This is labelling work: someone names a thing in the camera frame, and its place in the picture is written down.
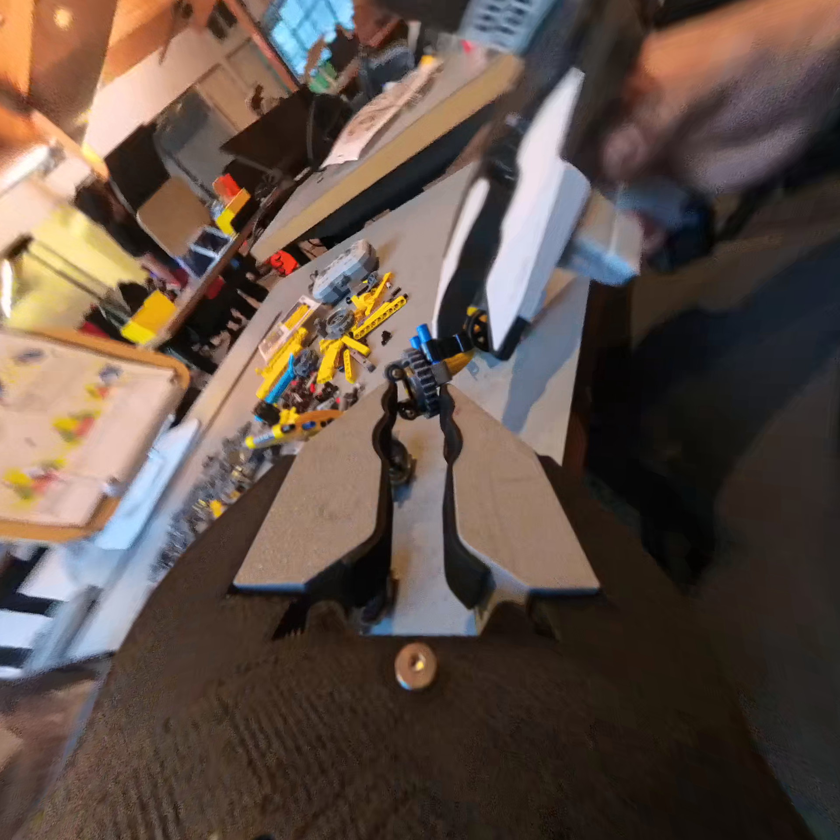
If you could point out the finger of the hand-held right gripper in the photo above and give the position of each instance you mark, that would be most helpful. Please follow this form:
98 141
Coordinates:
538 223
459 249

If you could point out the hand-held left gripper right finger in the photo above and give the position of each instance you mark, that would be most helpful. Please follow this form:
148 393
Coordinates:
518 518

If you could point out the blue curved brick piece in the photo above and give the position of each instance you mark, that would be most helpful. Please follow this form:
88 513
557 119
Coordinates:
279 387

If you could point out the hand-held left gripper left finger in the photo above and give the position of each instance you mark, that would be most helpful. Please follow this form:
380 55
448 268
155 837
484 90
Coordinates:
321 512

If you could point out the grey toy wheel hub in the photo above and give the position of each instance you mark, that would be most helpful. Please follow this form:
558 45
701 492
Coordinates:
305 361
338 321

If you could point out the person's grey pants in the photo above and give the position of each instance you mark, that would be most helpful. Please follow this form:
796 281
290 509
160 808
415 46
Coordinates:
722 394

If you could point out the grey desk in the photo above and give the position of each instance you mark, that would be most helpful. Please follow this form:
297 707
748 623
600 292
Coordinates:
407 216

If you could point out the white desk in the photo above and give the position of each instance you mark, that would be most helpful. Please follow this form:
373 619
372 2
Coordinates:
367 190

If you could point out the white paper sheet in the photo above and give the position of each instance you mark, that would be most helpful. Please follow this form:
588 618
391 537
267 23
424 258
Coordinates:
387 111

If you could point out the wooden document stand with sheet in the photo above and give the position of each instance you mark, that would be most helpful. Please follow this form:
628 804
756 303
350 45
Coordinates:
79 426

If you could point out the grey battery box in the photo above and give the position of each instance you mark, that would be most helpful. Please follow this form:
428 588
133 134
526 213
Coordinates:
344 272

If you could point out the pile of small brick parts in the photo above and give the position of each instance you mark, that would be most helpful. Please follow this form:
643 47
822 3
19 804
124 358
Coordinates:
334 348

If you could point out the grey gear brick assembly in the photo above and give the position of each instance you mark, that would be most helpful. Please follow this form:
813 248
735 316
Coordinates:
420 384

